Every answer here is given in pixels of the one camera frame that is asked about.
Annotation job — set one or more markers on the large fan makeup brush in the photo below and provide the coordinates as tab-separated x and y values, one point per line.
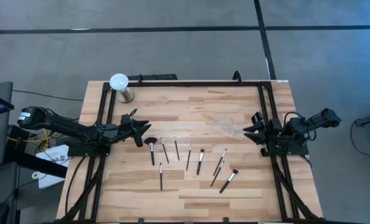
151	152

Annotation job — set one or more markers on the white paper sheet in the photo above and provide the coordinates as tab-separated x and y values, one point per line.
52	180

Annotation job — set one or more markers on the black arched clamp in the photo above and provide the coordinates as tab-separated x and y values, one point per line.
240	77

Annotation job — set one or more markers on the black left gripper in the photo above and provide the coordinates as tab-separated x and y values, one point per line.
127	127

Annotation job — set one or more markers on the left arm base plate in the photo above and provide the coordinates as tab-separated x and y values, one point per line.
88	151

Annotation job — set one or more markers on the black edge bracket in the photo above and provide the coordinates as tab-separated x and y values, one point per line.
226	221
141	221

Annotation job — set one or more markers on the clear plastic bag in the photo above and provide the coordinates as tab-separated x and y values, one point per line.
227	126

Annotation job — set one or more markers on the slim silver-ferrule makeup brush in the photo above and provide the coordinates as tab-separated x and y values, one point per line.
220	162
217	174

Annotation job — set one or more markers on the round powder makeup brush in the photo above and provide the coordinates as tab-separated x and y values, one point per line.
228	181

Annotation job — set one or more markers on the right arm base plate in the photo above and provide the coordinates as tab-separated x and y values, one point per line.
294	151

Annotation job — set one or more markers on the black aluminium table frame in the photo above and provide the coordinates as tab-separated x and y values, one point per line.
188	84

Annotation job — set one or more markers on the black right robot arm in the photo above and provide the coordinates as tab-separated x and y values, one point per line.
309	124

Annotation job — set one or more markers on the foundation makeup brush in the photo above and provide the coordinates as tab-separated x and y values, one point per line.
200	163

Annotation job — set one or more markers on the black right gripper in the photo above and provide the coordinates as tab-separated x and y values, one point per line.
272	133

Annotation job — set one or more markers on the white lamp with metal stem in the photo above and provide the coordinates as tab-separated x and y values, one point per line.
119	81

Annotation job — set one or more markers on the black desk stand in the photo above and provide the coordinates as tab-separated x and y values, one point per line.
32	161

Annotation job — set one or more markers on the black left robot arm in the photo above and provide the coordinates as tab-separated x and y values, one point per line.
63	124

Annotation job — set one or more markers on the black bar device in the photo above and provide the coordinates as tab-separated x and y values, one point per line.
154	76

